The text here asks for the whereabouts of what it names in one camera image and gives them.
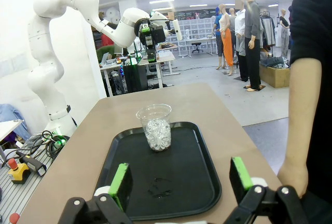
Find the person's left hand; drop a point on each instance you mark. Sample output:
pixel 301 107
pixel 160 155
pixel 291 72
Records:
pixel 294 177

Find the white storage drawer shelving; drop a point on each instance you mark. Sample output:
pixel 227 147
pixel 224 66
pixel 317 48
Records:
pixel 197 28

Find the person's left forearm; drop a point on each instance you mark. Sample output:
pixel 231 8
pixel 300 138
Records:
pixel 303 110

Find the aluminium base plate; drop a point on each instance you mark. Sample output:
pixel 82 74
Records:
pixel 23 195

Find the clothes rack with garments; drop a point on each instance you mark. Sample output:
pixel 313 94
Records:
pixel 268 32

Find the black yellow handheld controller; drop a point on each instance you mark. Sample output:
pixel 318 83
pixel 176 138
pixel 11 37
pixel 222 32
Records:
pixel 32 163

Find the large cardboard box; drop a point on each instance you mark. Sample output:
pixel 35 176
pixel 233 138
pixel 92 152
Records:
pixel 275 76

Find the blue denim cloth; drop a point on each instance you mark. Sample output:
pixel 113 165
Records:
pixel 13 120

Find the yellow emergency stop box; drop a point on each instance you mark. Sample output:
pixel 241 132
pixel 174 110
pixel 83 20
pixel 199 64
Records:
pixel 18 172

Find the person's black shirt torso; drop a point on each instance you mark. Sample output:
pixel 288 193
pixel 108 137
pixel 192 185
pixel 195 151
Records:
pixel 319 27

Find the white office desk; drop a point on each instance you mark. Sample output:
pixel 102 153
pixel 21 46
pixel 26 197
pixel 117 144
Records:
pixel 155 60

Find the mannequin in black top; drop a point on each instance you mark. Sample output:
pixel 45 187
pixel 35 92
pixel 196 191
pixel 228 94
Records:
pixel 284 32

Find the black plastic serving tray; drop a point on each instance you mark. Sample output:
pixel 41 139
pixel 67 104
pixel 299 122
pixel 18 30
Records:
pixel 186 161

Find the mannequin in blue clothes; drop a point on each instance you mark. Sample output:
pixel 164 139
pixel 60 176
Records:
pixel 218 34

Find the black office chair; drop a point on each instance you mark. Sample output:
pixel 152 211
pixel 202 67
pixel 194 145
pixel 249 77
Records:
pixel 197 47

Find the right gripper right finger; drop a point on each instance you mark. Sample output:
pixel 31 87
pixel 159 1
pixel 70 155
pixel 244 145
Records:
pixel 240 176

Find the red round button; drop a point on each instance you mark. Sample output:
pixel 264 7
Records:
pixel 14 217

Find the mannequin in orange trousers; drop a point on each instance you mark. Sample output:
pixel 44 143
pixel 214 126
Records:
pixel 227 40

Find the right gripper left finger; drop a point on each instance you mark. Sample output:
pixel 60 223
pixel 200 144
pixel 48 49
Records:
pixel 120 185

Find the pile of dark clothes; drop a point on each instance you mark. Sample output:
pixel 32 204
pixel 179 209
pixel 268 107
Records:
pixel 275 61

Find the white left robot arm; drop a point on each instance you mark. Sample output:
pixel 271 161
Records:
pixel 49 66

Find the mannequin in white shirt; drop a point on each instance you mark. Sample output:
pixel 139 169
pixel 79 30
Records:
pixel 241 40

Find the mannequin in grey sweater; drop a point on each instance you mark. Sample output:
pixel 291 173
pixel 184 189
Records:
pixel 252 40

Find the short clear iced cup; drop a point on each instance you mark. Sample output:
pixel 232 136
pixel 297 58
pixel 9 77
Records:
pixel 157 133

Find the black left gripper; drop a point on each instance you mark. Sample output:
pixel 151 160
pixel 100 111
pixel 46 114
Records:
pixel 157 34

